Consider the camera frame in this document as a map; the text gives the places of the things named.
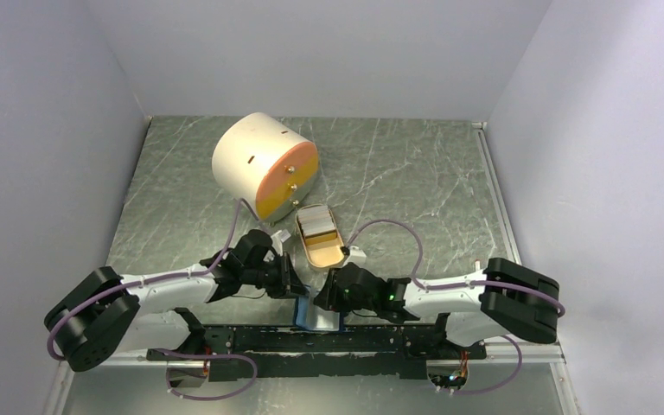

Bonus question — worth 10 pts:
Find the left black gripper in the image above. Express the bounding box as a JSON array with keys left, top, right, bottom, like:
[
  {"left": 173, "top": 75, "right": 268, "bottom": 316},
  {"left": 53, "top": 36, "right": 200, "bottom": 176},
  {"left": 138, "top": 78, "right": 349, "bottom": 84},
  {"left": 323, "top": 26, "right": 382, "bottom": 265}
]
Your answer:
[{"left": 242, "top": 251, "right": 311, "bottom": 299}]

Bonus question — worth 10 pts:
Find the blue leather card holder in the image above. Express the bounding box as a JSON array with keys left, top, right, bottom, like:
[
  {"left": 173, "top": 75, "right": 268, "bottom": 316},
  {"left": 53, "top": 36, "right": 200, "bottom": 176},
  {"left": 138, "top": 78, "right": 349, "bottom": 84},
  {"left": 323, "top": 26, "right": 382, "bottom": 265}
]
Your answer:
[{"left": 292, "top": 285, "right": 343, "bottom": 332}]

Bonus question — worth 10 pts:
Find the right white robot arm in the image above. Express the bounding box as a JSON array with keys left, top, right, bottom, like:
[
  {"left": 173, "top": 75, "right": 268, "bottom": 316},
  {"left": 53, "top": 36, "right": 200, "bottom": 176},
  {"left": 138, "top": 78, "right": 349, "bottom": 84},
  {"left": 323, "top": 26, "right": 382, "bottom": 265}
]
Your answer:
[{"left": 313, "top": 258, "right": 565, "bottom": 358}]

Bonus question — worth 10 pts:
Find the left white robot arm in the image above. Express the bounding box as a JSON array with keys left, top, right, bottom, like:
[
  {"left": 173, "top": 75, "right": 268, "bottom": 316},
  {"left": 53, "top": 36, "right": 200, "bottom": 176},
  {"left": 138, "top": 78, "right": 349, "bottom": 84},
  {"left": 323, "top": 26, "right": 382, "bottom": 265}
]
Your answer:
[{"left": 44, "top": 229, "right": 309, "bottom": 372}]

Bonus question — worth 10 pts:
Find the tan oval card tray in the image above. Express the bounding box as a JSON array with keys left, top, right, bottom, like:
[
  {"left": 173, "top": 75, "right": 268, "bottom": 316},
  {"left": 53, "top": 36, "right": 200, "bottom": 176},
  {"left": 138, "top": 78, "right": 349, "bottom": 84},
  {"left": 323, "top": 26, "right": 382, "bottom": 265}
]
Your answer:
[{"left": 296, "top": 207, "right": 344, "bottom": 269}]

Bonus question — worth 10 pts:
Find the stack of white cards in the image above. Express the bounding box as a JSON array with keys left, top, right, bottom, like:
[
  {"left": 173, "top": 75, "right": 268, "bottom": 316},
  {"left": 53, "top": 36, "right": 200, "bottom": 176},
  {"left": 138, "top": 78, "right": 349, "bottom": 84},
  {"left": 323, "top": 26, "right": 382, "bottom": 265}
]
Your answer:
[{"left": 297, "top": 205, "right": 336, "bottom": 238}]

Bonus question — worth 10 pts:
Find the round white drawer cabinet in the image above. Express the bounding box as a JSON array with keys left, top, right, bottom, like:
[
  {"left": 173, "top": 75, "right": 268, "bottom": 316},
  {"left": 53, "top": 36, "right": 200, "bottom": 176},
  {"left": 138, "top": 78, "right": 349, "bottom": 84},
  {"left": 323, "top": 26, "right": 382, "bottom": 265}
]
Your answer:
[{"left": 212, "top": 112, "right": 319, "bottom": 222}]

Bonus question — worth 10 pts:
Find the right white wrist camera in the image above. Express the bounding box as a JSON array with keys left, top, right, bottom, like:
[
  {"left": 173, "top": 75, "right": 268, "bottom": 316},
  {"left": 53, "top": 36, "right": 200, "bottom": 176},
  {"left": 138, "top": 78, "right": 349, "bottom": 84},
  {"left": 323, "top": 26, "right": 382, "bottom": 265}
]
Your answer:
[{"left": 342, "top": 246, "right": 367, "bottom": 266}]

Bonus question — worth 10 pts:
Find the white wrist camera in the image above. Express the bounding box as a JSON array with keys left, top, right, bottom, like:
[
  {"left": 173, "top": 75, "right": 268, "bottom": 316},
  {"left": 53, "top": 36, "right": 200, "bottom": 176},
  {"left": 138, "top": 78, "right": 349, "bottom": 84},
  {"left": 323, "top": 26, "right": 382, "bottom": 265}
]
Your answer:
[
  {"left": 342, "top": 246, "right": 367, "bottom": 266},
  {"left": 271, "top": 229, "right": 291, "bottom": 245}
]

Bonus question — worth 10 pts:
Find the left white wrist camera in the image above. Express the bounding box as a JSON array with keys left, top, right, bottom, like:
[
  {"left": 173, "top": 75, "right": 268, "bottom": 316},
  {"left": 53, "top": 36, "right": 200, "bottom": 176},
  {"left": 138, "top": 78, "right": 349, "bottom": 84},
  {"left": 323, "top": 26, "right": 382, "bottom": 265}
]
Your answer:
[{"left": 271, "top": 229, "right": 291, "bottom": 245}]

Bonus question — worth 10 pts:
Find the black base frame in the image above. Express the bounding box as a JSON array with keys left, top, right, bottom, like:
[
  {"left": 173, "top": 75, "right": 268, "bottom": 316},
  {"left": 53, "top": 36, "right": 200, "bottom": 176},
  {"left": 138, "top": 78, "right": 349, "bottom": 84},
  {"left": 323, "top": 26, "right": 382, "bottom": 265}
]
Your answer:
[{"left": 178, "top": 323, "right": 487, "bottom": 381}]

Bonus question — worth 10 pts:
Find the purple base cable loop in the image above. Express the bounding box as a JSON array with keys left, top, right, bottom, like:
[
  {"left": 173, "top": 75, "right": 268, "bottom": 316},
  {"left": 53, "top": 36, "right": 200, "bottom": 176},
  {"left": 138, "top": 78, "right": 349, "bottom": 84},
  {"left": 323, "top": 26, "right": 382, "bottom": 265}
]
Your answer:
[{"left": 154, "top": 349, "right": 259, "bottom": 402}]

